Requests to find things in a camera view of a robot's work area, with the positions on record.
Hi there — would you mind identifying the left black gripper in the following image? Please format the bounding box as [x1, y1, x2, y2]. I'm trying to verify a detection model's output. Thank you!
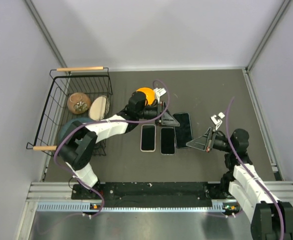
[137, 101, 180, 127]

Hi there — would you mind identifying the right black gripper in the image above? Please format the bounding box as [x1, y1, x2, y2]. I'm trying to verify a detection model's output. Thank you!
[186, 127, 234, 153]

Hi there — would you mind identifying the clear transparent phone case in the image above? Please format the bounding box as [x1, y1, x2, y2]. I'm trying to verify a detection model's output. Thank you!
[160, 127, 176, 156]

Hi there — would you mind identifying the black phone case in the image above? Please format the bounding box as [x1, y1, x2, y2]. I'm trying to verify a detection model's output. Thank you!
[173, 112, 193, 149]

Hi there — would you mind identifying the beige phone case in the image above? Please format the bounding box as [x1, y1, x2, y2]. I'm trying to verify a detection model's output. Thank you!
[139, 124, 157, 153]

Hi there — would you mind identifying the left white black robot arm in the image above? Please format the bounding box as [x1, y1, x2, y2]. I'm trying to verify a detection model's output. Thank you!
[53, 87, 167, 199]

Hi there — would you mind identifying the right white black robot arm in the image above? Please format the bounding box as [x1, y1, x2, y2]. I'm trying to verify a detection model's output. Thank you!
[186, 112, 293, 240]

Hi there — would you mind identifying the orange bowl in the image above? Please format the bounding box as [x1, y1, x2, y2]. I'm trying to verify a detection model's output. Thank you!
[136, 87, 157, 106]

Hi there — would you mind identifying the beige oval plate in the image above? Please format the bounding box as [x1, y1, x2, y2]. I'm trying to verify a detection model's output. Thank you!
[88, 95, 110, 121]

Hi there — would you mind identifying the blue grey ceramic bowl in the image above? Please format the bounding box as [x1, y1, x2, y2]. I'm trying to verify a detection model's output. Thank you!
[57, 117, 97, 147]

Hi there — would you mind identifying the brown ceramic vase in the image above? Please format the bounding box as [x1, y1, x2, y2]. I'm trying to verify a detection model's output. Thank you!
[67, 92, 92, 115]

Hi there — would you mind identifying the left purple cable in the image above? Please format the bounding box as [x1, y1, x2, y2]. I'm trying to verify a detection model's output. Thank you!
[36, 79, 171, 236]

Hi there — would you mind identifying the purple cable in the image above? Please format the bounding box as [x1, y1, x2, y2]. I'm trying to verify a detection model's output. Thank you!
[36, 79, 171, 236]
[223, 96, 286, 240]

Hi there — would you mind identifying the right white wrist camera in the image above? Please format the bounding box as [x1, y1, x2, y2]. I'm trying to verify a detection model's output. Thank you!
[210, 112, 225, 131]

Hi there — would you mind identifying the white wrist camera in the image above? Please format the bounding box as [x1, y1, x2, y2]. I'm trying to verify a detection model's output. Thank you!
[153, 87, 167, 103]
[210, 112, 225, 131]

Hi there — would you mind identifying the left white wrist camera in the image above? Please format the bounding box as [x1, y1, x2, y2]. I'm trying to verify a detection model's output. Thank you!
[153, 87, 167, 103]

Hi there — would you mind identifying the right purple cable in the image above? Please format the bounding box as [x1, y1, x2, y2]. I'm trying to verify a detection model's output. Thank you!
[223, 96, 286, 240]

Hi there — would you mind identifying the grey cable duct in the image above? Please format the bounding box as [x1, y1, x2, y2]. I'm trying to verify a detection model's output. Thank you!
[36, 202, 240, 213]

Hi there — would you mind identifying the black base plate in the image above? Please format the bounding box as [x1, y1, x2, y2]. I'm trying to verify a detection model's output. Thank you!
[71, 181, 240, 202]

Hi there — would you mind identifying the black wire basket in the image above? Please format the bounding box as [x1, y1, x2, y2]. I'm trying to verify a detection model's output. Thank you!
[26, 66, 113, 150]

